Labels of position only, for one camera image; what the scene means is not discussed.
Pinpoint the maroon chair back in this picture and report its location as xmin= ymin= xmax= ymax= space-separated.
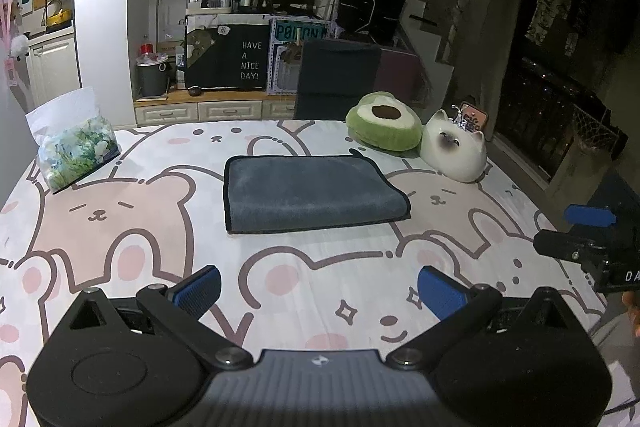
xmin=373 ymin=48 xmax=424 ymax=105

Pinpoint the black have a nice day cloth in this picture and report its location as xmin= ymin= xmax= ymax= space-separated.
xmin=184 ymin=24 xmax=270 ymax=91

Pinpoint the poison sign board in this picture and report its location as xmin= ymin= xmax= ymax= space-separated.
xmin=267 ymin=16 xmax=329 ymax=94

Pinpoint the wooden low cabinet with drawers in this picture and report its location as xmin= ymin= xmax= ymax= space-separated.
xmin=134 ymin=90 xmax=295 ymax=127

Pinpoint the white kitchen cabinet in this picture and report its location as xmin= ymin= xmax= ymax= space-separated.
xmin=26 ymin=27 xmax=81 ymax=107

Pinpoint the grey trash bin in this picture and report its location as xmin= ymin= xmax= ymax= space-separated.
xmin=136 ymin=53 xmax=171 ymax=98

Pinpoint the purple and grey towel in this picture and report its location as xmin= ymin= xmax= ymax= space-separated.
xmin=222 ymin=148 xmax=411 ymax=234

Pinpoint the green avocado plush pillow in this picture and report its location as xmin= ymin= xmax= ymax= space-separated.
xmin=345 ymin=91 xmax=423 ymax=153

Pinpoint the white ceramic cat figure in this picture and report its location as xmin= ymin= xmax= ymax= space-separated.
xmin=419 ymin=109 xmax=487 ymax=183

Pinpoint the floral tissue pack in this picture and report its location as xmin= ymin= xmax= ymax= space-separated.
xmin=26 ymin=87 xmax=120 ymax=193

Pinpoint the cartoon bear tablecloth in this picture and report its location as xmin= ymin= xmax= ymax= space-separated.
xmin=1 ymin=121 xmax=605 ymax=426

